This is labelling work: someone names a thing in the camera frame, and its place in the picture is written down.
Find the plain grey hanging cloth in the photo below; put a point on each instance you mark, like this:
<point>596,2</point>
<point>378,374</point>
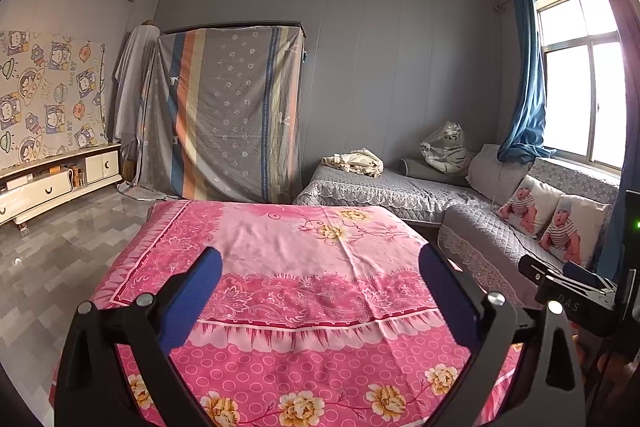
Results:
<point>132,82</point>

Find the cream TV cabinet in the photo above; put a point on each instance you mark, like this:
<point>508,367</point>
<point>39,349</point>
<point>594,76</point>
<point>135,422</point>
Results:
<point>35,197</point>

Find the grey quilted cushion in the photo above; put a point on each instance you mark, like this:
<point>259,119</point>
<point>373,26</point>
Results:
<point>487,172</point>

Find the cartoon printed cloth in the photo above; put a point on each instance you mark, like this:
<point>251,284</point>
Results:
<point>50,97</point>

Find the dark grey bolster pillow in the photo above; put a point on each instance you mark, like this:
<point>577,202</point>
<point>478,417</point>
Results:
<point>417,169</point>

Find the window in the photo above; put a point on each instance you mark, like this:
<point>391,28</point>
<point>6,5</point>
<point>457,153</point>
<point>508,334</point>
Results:
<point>575,82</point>

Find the striped grey sheet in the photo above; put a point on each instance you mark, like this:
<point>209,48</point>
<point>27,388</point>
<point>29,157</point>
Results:
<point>225,117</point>

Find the baby print pillow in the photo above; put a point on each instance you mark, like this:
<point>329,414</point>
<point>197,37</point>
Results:
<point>570,229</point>
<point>527,207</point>

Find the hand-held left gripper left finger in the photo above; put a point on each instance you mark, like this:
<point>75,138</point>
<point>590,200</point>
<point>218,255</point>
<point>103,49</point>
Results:
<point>192,302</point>

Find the pink floral bed sheet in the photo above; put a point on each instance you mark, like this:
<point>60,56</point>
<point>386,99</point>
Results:
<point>300,257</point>

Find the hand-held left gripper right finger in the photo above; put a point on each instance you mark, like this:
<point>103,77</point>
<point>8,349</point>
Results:
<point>450,302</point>

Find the beige crumpled cloth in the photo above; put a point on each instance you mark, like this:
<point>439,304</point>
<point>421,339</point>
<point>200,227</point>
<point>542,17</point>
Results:
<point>355,163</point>

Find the blue curtain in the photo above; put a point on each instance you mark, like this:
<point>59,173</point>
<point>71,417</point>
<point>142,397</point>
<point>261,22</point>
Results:
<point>530,82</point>

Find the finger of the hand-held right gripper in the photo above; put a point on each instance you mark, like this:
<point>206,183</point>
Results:
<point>585,304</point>
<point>585,274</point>

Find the grey quilted corner sofa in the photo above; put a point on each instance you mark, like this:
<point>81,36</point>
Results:
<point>400,192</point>

